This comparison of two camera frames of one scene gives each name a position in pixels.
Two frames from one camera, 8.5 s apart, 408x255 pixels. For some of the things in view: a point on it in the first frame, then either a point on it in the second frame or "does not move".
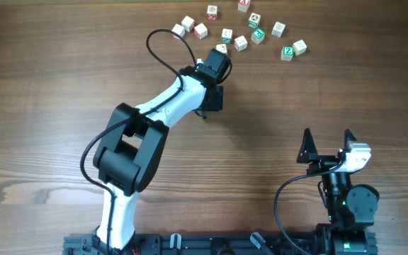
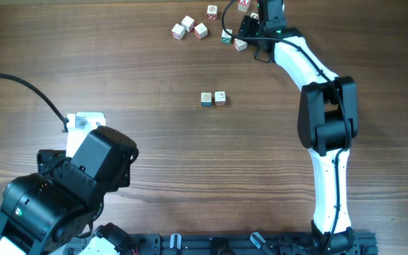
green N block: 227,36 does not move
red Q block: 212,13 does not move
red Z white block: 178,30 does not move
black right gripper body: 324,162 to 261,32
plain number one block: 240,43 does not move
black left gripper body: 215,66 to 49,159
